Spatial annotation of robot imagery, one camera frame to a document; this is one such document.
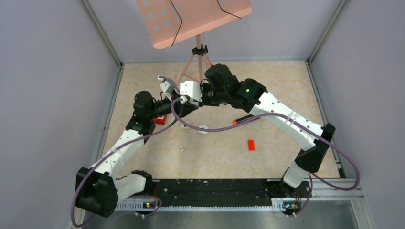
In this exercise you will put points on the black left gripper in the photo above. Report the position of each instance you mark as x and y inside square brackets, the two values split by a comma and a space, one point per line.
[182, 109]

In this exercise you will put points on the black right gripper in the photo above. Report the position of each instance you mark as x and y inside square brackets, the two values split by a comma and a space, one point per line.
[204, 103]

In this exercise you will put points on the white charging case gold trim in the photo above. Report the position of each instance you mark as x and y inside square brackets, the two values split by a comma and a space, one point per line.
[202, 127]

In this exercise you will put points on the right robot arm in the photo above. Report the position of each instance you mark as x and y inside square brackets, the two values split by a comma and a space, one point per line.
[222, 87]

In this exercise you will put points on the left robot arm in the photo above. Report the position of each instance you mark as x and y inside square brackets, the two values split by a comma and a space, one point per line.
[98, 188]

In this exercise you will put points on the red white grid block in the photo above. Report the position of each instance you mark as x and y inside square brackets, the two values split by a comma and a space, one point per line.
[160, 120]

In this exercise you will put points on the black marker orange cap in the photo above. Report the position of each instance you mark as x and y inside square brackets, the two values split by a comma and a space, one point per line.
[247, 118]

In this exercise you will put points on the red rectangular block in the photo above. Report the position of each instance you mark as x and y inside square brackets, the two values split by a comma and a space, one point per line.
[251, 145]

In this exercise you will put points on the pink music stand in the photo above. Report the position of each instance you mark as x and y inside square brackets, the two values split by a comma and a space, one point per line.
[172, 21]

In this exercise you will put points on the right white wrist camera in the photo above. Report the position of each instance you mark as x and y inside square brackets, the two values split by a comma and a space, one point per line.
[191, 90]

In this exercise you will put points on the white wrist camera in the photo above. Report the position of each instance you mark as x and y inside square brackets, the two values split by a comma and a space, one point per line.
[191, 90]
[169, 88]

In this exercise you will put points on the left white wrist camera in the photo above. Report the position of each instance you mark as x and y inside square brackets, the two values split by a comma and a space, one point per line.
[169, 88]

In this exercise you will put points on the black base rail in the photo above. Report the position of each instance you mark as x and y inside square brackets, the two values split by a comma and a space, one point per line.
[221, 195]

